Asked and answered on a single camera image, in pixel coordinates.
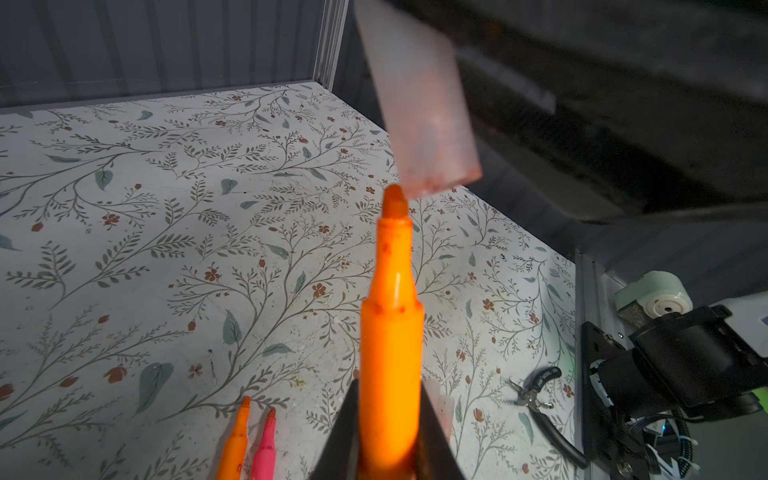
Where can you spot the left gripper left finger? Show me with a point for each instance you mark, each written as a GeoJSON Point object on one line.
{"type": "Point", "coordinates": [340, 456]}

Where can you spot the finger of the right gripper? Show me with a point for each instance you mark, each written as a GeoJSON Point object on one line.
{"type": "Point", "coordinates": [619, 110]}

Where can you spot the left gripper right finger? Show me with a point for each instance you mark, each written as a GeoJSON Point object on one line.
{"type": "Point", "coordinates": [434, 459]}

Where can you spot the pink marker pen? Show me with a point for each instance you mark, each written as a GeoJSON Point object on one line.
{"type": "Point", "coordinates": [264, 460]}

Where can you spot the orange marker pen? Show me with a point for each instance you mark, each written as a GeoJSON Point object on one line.
{"type": "Point", "coordinates": [391, 339]}
{"type": "Point", "coordinates": [234, 452]}

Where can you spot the translucent pink caps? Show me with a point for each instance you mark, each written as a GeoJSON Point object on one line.
{"type": "Point", "coordinates": [417, 83]}

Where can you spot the floral patterned table mat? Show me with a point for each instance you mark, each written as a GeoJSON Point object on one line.
{"type": "Point", "coordinates": [162, 259]}

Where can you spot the black handled pliers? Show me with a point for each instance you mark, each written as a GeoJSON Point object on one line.
{"type": "Point", "coordinates": [527, 396]}

